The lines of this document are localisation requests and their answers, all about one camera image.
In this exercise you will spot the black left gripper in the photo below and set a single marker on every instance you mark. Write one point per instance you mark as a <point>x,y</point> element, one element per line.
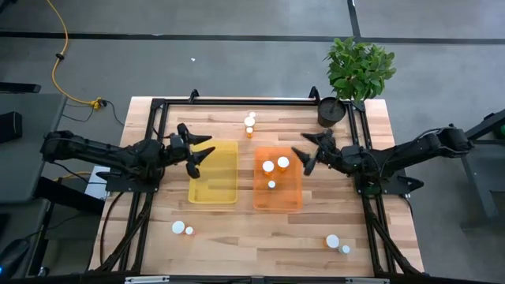
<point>177,150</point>

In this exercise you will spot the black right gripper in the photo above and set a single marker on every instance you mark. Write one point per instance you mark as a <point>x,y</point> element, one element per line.
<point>333,155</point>

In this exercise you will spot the large white-capped pill bottle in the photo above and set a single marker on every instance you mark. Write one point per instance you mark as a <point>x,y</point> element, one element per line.
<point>268,166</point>
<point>283,162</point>
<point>178,227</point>
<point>332,241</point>
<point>249,121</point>

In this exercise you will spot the translucent yellow plastic bin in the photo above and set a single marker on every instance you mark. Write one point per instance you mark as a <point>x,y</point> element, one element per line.
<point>215,181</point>

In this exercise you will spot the translucent orange plastic bin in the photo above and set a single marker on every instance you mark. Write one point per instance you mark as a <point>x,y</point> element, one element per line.
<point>284,195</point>

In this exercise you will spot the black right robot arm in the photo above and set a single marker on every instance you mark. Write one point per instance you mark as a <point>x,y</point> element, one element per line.
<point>402,154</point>

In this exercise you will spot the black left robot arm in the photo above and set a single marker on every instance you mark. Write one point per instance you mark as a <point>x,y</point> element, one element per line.
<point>98,152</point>

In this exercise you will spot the potted green tree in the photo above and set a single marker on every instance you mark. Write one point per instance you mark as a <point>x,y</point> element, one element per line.
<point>357,71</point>

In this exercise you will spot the white sheet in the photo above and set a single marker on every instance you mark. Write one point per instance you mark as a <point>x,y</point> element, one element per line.
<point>94,185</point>

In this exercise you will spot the dark metal stand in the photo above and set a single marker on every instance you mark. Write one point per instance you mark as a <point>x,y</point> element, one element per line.
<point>479,169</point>

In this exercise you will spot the grey side table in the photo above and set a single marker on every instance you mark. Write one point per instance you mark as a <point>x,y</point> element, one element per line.
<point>23,158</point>

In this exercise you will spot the black box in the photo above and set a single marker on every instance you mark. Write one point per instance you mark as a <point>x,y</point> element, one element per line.
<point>10,126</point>

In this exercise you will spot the black aluminium table frame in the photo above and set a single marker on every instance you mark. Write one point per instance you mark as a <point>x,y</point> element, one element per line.
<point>236,102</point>

